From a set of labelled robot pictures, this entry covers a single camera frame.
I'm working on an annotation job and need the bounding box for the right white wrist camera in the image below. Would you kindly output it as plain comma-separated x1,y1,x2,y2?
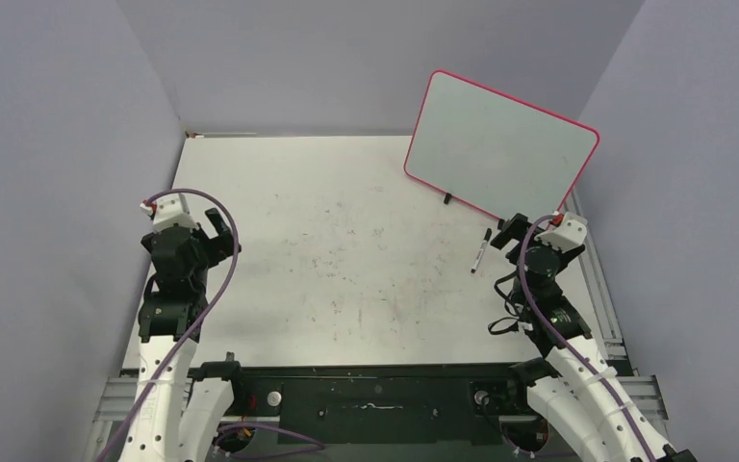
535,212,588,253

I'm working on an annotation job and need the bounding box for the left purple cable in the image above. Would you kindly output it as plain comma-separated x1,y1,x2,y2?
93,188,242,462

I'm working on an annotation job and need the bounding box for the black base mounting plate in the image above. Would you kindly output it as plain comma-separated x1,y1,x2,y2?
224,363,551,449

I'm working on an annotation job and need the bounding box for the white whiteboard marker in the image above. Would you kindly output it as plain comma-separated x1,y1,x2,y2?
470,228,493,274

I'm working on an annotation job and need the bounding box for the pink framed whiteboard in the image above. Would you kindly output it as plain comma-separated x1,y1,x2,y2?
403,69,600,218

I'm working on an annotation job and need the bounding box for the aluminium rail frame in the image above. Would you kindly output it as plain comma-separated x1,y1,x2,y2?
84,188,667,461

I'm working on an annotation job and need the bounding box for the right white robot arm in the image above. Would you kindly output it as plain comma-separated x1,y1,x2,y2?
490,212,696,461

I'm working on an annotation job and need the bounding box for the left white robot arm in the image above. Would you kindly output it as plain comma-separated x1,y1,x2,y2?
115,205,248,461

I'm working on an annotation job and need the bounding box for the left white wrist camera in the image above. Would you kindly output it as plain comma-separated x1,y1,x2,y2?
140,193,199,233

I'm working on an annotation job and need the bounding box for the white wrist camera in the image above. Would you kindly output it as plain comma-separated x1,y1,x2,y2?
140,193,199,233
535,212,588,253

